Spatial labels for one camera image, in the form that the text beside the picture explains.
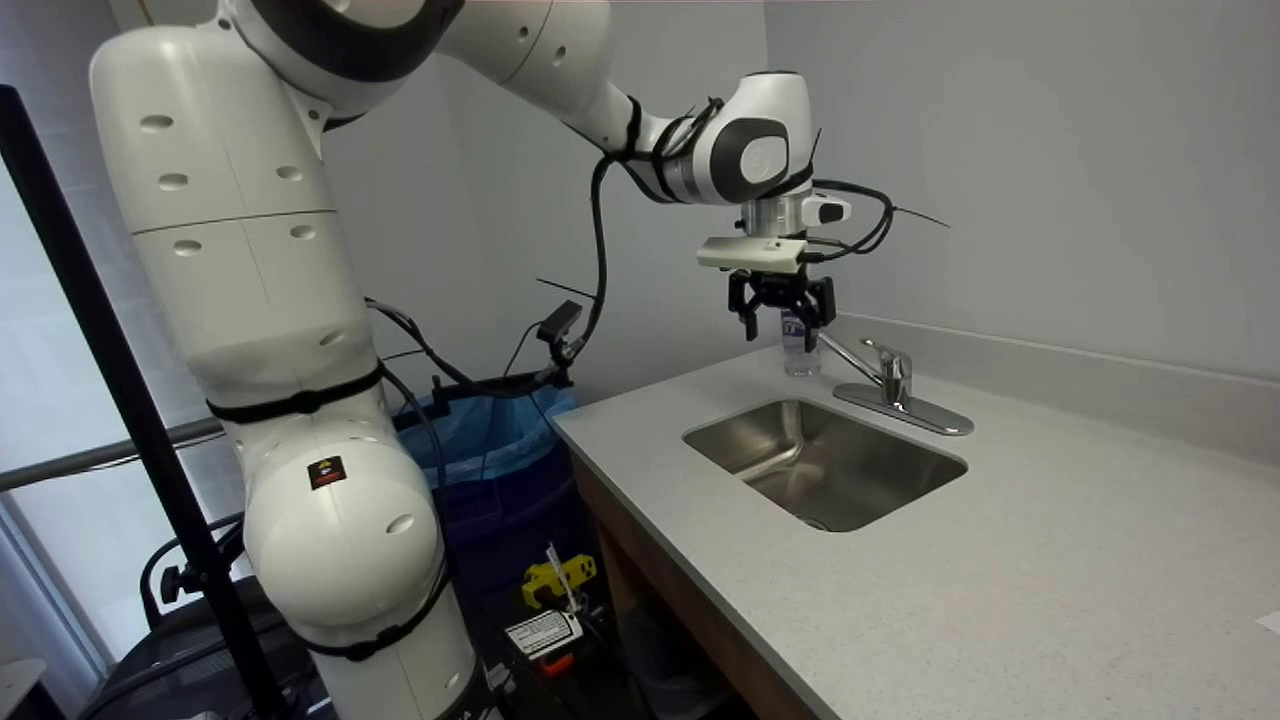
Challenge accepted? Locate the white labelled box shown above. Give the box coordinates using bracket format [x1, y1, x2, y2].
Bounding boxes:
[499, 604, 594, 667]

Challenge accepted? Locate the stainless steel sink basin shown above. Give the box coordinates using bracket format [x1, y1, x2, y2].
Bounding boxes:
[682, 394, 973, 534]

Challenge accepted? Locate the black camera on stand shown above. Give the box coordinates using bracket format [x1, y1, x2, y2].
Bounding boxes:
[533, 296, 594, 373]

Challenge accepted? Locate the trash bin with blue bag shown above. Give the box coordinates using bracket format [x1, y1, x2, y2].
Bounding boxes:
[392, 373, 594, 624]

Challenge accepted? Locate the gray window rail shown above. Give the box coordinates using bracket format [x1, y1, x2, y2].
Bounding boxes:
[0, 415, 229, 494]

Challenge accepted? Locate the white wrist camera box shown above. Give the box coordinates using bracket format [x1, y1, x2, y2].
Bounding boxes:
[697, 231, 811, 277]

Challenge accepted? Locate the wooden counter cabinet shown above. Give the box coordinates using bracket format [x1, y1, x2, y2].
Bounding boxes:
[569, 456, 820, 720]

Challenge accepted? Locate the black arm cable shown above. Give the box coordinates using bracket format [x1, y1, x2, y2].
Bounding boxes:
[565, 90, 649, 367]

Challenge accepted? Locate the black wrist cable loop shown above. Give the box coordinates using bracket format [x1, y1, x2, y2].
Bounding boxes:
[805, 177, 902, 263]

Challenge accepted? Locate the chrome sink faucet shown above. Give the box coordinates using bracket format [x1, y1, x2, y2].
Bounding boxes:
[809, 327, 977, 439]

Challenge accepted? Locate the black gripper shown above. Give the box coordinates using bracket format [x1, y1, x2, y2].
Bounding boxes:
[723, 268, 841, 343]

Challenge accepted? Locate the black base cable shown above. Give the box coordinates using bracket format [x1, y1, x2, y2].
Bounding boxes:
[361, 290, 482, 392]

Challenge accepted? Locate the black slanted pole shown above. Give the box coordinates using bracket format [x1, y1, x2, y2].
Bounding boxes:
[0, 79, 288, 720]

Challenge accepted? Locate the yellow tool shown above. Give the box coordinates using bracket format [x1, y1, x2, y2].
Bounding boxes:
[518, 548, 605, 608]

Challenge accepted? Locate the black cart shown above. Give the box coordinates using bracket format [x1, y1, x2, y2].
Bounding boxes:
[78, 516, 335, 720]

